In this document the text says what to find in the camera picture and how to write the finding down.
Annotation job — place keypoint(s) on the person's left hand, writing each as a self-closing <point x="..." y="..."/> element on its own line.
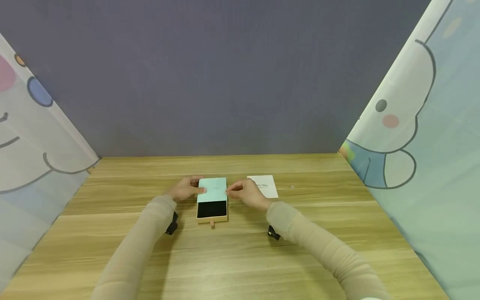
<point x="185" y="189"/>

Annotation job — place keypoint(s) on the person's right hand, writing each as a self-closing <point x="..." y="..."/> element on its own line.
<point x="250" y="194"/>

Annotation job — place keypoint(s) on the person's left thumb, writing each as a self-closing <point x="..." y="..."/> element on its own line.
<point x="200" y="190"/>

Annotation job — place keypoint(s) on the person's right fingers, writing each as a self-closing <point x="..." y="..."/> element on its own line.
<point x="236" y="186"/>

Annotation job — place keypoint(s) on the person's right thumb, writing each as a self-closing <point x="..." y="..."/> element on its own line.
<point x="233" y="194"/>

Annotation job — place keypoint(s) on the person's left fingers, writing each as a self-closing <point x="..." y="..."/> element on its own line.
<point x="197" y="178"/>

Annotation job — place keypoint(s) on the mint green box sleeve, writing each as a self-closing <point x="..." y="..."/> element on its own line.
<point x="212" y="189"/>

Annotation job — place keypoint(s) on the person's right forearm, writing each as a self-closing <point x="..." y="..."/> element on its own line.
<point x="322" y="250"/>

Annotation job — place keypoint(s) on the person's left forearm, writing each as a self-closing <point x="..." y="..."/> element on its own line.
<point x="138" y="246"/>

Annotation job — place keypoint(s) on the beige drawer tray black lining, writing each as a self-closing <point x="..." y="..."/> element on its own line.
<point x="212" y="210"/>

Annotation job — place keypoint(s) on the white card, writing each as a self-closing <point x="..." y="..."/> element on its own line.
<point x="265" y="186"/>

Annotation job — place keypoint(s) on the black wrist band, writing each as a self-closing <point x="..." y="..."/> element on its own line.
<point x="172" y="224"/>
<point x="273" y="233"/>

